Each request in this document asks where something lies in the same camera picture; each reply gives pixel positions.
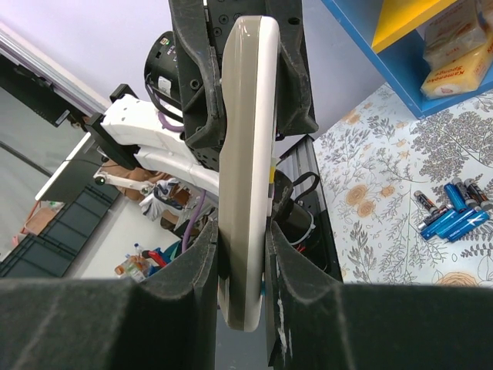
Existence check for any blue pink yellow shelf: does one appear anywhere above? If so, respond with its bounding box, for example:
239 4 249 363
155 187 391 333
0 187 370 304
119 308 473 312
324 1 492 119

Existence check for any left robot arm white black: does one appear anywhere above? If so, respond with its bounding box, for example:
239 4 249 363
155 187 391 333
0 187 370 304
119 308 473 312
89 1 318 195

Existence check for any grey beige remote control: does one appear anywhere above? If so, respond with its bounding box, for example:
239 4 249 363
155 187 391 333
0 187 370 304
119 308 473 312
218 15 280 332

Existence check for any pile of blue batteries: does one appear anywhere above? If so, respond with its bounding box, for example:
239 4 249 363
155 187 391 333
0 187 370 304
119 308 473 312
414 177 492 243

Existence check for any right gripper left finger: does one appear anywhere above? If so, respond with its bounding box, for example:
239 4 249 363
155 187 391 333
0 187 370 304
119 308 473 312
1 221 218 369

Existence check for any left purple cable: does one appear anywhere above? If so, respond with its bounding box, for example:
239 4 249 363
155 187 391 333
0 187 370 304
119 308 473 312
153 109 209 251

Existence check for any yellow sponge pack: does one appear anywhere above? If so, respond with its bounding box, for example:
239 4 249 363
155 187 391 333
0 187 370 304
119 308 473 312
421 1 492 99

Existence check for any floral patterned table mat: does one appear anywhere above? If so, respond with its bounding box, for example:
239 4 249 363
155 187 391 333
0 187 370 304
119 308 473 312
314 86 492 288

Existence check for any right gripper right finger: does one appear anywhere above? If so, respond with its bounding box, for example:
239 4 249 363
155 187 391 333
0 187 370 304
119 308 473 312
265 223 492 369

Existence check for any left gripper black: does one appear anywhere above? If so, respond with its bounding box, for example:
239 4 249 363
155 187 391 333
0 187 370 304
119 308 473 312
169 0 318 149

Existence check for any aluminium frame rail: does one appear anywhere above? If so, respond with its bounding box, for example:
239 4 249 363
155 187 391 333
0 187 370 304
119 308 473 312
1 23 109 132

